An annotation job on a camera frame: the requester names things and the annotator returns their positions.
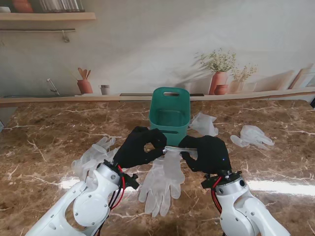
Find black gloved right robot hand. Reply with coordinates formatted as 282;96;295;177
178;135;232;174

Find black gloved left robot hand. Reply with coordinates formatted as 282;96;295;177
113;126;168;169

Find green plastic basket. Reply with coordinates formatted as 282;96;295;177
149;87;191;146

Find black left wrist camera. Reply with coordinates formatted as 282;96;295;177
125;173;140;190

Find red black left arm cables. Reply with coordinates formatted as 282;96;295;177
94;164;126;236

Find red black arm cables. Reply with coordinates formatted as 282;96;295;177
211;176;228;236
94;164;126;236

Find red black right arm cables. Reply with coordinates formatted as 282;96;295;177
211;176;228;236

